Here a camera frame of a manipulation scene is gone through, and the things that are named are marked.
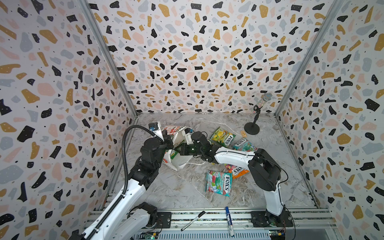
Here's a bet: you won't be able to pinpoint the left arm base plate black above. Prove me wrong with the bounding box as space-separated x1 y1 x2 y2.
156 212 172 230

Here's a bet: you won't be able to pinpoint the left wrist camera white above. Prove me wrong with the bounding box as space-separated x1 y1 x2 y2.
149 122 164 141

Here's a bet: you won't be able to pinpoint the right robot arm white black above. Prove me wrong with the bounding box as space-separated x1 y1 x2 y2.
174 132 290 227

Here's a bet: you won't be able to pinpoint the microphone on black stand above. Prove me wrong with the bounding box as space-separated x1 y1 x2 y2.
244 93 273 135

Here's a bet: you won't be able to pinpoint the orange yellow snack packet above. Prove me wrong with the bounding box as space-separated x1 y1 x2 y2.
225 164 249 179

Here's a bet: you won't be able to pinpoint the black corrugated cable conduit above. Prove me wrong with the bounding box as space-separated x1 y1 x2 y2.
80 124 157 240

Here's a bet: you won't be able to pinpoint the green yellow spring tea packet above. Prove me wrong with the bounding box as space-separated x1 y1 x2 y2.
170 150 179 160

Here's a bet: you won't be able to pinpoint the white paper bag red flowers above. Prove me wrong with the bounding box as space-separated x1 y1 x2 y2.
163 126 195 171

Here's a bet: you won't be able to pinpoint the right circuit board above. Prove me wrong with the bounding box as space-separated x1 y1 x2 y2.
269 230 286 240

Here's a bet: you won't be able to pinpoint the aluminium mounting rail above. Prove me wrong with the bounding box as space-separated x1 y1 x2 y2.
83 207 340 240

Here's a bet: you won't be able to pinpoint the left circuit board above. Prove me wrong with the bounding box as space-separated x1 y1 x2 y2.
138 232 159 240

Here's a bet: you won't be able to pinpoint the teal pink snack packet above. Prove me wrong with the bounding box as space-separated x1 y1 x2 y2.
233 138 258 152

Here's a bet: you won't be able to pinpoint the yellow green snack packet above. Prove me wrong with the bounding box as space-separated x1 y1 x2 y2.
210 127 236 148

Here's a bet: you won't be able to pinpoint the dark green snack packet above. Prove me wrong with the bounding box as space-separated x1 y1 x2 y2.
206 171 233 197

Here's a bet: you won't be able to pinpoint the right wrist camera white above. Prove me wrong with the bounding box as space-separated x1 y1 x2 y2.
182 127 194 145

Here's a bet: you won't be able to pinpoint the blue white marker pen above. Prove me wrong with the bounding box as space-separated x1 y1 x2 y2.
225 207 235 238

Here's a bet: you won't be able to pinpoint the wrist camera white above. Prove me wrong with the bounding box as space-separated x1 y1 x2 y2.
182 127 194 145
149 122 164 141

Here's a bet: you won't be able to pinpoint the circuit board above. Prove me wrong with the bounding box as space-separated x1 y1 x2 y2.
269 230 286 240
138 232 159 240

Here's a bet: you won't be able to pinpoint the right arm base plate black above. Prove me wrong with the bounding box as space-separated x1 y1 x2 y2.
251 210 294 228

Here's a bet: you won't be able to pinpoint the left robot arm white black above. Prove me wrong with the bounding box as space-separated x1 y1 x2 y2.
70 131 173 240

